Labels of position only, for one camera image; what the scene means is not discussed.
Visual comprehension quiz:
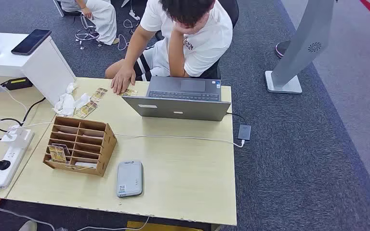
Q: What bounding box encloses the person's right hand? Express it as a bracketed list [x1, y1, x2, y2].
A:
[111, 64, 137, 95]

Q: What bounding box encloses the short black hub cable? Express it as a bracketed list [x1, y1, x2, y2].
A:
[225, 112, 246, 123]

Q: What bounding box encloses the black smartphone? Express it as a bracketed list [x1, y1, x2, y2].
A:
[11, 29, 53, 56]

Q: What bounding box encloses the yellow room key card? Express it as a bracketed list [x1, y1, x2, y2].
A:
[48, 145, 67, 164]

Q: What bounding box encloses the black adapter yellow label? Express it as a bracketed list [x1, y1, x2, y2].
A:
[2, 77, 33, 91]

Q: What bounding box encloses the white cable under desk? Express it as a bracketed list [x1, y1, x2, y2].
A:
[76, 217, 150, 231]

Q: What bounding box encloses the round black base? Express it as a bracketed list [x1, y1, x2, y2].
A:
[275, 39, 291, 59]

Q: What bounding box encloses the wooden card organizer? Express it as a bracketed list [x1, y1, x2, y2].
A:
[43, 116, 118, 178]

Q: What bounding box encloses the black looped cable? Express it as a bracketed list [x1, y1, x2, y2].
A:
[0, 97, 46, 133]

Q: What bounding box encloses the dark grey USB hub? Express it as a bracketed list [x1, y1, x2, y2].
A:
[238, 124, 252, 141]

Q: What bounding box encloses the grey kiosk stand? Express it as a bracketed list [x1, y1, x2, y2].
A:
[264, 0, 336, 95]

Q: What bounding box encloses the thin white charger cable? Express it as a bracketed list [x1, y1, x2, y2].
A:
[0, 118, 54, 131]

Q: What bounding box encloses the chrome stool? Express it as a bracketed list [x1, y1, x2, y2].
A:
[63, 9, 103, 51]

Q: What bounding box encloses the white charger adapter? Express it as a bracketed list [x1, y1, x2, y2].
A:
[1, 125, 29, 149]

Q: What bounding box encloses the crumpled white tissue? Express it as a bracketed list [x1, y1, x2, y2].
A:
[52, 82, 91, 117]

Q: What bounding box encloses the black office chair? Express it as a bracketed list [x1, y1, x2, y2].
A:
[154, 0, 240, 80]

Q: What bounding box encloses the grey laptop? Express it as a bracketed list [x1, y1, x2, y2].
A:
[122, 76, 232, 122]

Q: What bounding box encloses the long white cable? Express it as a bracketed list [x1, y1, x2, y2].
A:
[115, 134, 246, 148]

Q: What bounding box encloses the white floor cable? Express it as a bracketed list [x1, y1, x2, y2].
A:
[117, 19, 141, 51]

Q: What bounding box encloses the person's left hand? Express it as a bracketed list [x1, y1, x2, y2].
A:
[173, 14, 214, 35]

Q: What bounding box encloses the person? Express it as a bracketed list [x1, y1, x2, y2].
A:
[59, 0, 120, 46]
[104, 0, 234, 95]

